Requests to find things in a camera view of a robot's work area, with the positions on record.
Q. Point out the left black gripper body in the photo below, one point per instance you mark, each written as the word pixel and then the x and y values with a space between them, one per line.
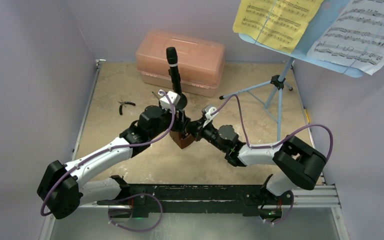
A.
pixel 177 124

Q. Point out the black microphone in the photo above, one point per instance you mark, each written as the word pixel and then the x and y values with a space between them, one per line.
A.
pixel 172 59

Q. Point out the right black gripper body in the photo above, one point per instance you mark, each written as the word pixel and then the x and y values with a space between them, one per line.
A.
pixel 198 127

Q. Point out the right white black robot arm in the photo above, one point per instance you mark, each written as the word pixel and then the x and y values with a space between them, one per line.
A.
pixel 300 164

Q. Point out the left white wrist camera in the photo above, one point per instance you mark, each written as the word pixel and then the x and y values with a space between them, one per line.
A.
pixel 168 100

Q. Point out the light blue music stand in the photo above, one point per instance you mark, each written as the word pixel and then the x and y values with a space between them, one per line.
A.
pixel 321 21

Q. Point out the black round microphone stand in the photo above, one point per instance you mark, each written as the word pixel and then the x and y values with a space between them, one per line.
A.
pixel 182 102

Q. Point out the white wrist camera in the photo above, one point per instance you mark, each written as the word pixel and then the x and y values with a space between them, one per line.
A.
pixel 168 100
pixel 208 113

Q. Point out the brown wooden metronome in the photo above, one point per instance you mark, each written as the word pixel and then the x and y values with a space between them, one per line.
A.
pixel 182 139

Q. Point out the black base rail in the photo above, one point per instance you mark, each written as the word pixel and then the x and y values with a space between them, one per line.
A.
pixel 247 200

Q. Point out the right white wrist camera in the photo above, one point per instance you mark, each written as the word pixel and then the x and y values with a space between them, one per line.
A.
pixel 208 113

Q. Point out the pink plastic storage box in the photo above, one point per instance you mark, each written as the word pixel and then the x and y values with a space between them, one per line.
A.
pixel 200 62

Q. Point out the white sheet music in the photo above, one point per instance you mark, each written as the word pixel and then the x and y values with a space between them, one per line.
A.
pixel 355 39

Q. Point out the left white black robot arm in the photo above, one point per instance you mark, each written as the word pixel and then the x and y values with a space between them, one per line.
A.
pixel 60 186

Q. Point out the yellow sheet music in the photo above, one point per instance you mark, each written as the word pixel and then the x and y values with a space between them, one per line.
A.
pixel 277 24

